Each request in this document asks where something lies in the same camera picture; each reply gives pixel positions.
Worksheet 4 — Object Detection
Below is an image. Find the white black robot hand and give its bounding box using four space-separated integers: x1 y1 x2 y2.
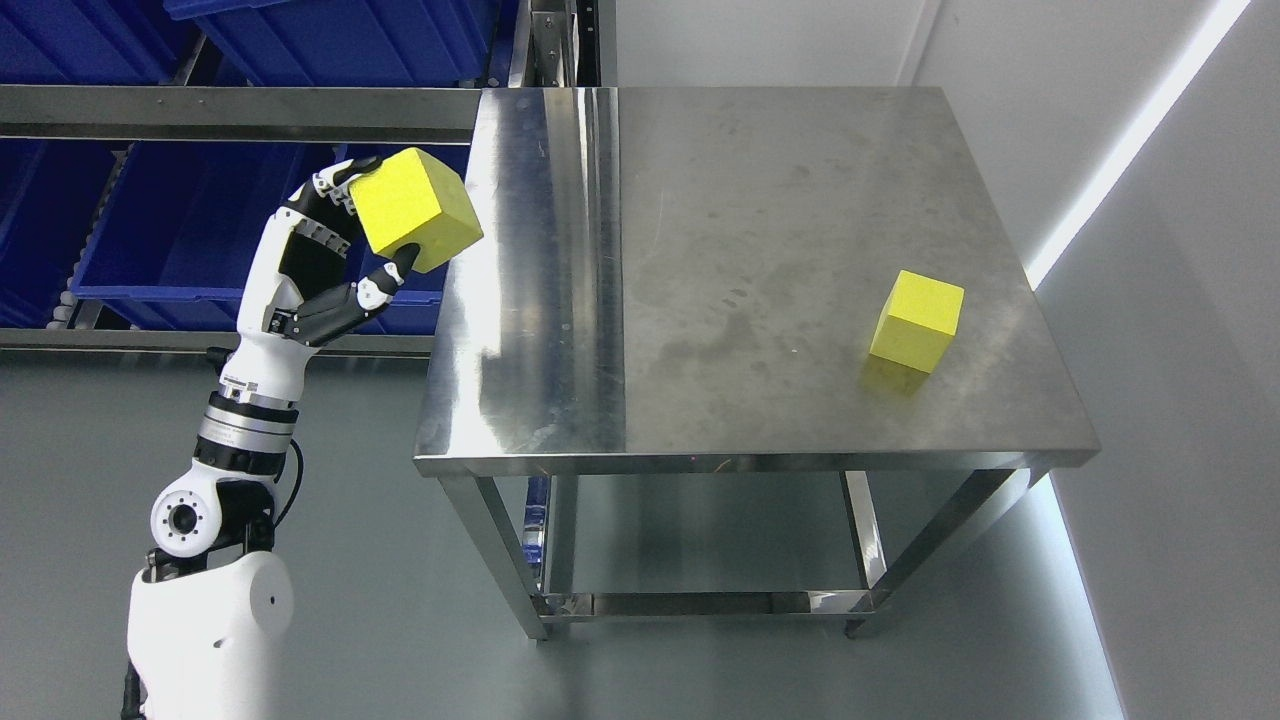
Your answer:
210 156 419 416

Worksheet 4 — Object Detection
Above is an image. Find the yellow foam block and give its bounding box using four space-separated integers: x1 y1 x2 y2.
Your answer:
348 147 484 274
869 269 965 374

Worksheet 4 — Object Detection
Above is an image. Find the steel shelf rack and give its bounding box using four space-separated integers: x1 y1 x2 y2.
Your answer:
3 1 584 354

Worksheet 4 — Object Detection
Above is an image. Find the blue plastic bin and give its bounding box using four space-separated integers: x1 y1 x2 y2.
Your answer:
334 143 470 336
70 141 335 332
1 138 116 328
163 1 515 88
1 1 200 85

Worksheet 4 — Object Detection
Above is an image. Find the stainless steel table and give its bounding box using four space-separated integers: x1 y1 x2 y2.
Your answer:
413 87 1100 641

